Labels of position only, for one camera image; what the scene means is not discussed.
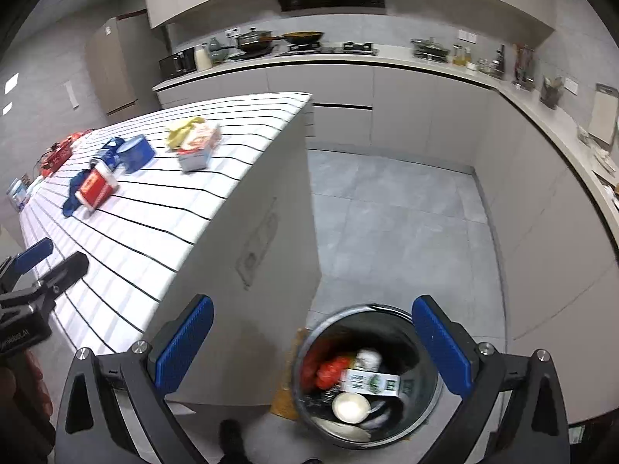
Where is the blue cloth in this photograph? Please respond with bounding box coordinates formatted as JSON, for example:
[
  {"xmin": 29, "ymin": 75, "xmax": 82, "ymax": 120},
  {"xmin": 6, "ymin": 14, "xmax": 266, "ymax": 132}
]
[{"xmin": 62, "ymin": 169, "xmax": 91, "ymax": 218}]

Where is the red paper cup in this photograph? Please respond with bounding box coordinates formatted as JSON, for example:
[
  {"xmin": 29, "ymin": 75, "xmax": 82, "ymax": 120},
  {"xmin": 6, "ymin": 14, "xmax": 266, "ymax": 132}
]
[{"xmin": 75, "ymin": 161, "xmax": 120, "ymax": 212}]

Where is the blue Pepsi can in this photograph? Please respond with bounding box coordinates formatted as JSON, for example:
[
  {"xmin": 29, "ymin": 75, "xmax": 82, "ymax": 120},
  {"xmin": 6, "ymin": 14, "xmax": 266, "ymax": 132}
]
[{"xmin": 89, "ymin": 137, "xmax": 125, "ymax": 171}]

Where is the blue round tin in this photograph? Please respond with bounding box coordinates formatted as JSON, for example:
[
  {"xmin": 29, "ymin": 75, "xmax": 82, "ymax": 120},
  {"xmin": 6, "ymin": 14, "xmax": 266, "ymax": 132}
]
[{"xmin": 116, "ymin": 134, "xmax": 155, "ymax": 174}]

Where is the white green milk carton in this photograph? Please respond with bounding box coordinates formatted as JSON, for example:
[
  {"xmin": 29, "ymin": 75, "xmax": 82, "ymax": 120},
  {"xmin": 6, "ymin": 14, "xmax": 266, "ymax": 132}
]
[{"xmin": 341, "ymin": 369, "xmax": 401, "ymax": 397}]

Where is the yellow cloth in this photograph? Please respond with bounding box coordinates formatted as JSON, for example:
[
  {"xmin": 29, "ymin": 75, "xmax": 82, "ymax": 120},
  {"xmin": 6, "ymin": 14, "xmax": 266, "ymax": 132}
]
[{"xmin": 167, "ymin": 116, "xmax": 205, "ymax": 151}]

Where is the white tissue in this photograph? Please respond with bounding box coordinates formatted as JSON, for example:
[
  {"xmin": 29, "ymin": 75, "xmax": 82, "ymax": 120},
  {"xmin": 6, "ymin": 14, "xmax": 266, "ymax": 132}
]
[{"xmin": 354, "ymin": 349, "xmax": 382, "ymax": 372}]

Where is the red plastic bag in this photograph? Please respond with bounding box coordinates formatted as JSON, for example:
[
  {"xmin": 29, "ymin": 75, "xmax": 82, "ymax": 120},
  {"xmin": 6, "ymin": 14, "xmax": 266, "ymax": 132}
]
[{"xmin": 300, "ymin": 341, "xmax": 355, "ymax": 392}]

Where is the blue paper cup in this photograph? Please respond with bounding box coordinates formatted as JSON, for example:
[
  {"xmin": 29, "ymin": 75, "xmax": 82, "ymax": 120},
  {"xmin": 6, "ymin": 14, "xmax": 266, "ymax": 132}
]
[{"xmin": 332, "ymin": 392, "xmax": 371, "ymax": 425}]

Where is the red nut milk carton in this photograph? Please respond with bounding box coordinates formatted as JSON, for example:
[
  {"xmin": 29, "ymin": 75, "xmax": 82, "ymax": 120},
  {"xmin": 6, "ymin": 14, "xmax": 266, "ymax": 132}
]
[{"xmin": 176, "ymin": 121, "xmax": 222, "ymax": 173}]

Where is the black round trash bin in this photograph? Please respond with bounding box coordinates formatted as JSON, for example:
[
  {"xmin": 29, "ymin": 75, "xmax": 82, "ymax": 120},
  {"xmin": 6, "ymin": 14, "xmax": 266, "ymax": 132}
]
[{"xmin": 291, "ymin": 304, "xmax": 443, "ymax": 449}]

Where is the person's left hand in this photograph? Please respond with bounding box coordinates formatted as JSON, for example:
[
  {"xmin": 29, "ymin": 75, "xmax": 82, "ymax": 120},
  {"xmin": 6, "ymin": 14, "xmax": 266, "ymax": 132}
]
[{"xmin": 1, "ymin": 351, "xmax": 56, "ymax": 463}]

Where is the clear plastic container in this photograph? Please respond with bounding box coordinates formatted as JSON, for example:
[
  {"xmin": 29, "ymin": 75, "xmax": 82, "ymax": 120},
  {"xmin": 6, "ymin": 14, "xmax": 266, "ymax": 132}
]
[{"xmin": 6, "ymin": 174, "xmax": 31, "ymax": 212}]

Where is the black shoe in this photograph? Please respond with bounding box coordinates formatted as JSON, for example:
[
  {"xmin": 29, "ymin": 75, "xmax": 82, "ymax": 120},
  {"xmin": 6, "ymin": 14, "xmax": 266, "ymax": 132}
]
[{"xmin": 218, "ymin": 419, "xmax": 250, "ymax": 464}]

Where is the red tool box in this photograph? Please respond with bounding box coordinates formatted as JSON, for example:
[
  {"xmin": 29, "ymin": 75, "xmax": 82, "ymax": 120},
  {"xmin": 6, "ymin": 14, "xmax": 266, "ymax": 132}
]
[{"xmin": 38, "ymin": 129, "xmax": 91, "ymax": 178}]

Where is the wooden board under bin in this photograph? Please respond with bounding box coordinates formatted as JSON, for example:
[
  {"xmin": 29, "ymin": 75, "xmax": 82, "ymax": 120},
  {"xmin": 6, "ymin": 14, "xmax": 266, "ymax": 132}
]
[{"xmin": 270, "ymin": 328, "xmax": 311, "ymax": 421}]

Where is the beige refrigerator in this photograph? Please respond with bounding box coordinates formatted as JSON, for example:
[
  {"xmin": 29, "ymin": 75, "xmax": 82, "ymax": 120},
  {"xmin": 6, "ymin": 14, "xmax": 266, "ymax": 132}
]
[{"xmin": 85, "ymin": 10, "xmax": 168, "ymax": 124}]

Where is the black microwave oven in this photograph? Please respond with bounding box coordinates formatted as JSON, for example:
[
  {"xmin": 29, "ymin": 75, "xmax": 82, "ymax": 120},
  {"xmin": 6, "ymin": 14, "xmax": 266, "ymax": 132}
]
[{"xmin": 158, "ymin": 47, "xmax": 196, "ymax": 81}]

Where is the white kettle jug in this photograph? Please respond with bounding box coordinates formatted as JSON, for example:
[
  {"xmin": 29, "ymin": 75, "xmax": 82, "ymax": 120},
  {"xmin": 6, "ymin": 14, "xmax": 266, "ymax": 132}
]
[{"xmin": 194, "ymin": 44, "xmax": 213, "ymax": 71}]

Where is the green teapot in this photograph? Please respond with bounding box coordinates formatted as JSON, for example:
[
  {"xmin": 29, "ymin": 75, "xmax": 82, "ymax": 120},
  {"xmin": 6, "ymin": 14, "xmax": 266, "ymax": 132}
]
[{"xmin": 207, "ymin": 37, "xmax": 237, "ymax": 65}]

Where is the black lidded pot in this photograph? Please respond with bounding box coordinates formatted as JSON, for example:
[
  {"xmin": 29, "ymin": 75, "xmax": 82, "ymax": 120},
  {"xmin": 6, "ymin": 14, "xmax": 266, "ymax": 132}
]
[{"xmin": 236, "ymin": 27, "xmax": 276, "ymax": 53}]

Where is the white cutting board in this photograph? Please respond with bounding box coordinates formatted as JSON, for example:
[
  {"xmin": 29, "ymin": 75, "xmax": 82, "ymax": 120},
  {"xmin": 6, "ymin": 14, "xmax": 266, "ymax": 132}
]
[{"xmin": 588, "ymin": 84, "xmax": 619, "ymax": 146}]

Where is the black frying pan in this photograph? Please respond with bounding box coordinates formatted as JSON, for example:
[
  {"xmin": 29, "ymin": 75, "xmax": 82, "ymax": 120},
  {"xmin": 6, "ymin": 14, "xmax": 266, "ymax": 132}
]
[{"xmin": 275, "ymin": 31, "xmax": 324, "ymax": 46}]

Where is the dark chopstick holder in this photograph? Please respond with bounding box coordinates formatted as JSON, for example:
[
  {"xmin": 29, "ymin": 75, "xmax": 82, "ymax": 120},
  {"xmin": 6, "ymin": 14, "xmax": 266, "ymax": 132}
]
[{"xmin": 539, "ymin": 77, "xmax": 564, "ymax": 110}]

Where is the dark sauce bottle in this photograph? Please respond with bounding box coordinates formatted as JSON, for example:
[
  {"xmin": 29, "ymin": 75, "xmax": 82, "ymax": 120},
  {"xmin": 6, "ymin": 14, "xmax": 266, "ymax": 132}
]
[{"xmin": 491, "ymin": 44, "xmax": 506, "ymax": 80}]

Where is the black gas stove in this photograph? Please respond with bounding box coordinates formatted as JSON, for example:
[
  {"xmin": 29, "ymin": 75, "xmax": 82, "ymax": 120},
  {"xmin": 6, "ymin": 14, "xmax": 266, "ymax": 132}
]
[{"xmin": 283, "ymin": 42, "xmax": 379, "ymax": 56}]

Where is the utensil holder with tools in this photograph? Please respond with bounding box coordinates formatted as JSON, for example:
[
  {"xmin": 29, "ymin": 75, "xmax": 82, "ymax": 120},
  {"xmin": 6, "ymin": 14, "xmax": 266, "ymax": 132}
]
[{"xmin": 512, "ymin": 44, "xmax": 535, "ymax": 91}]

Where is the yellow oil bottle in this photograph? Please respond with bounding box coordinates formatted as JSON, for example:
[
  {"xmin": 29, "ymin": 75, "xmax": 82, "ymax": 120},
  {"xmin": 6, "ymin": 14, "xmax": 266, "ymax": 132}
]
[{"xmin": 452, "ymin": 44, "xmax": 472, "ymax": 67}]

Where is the metal dish rack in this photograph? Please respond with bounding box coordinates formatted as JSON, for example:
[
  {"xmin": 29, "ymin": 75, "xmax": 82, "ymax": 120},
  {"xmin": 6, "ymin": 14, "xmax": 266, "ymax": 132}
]
[{"xmin": 410, "ymin": 38, "xmax": 450, "ymax": 63}]

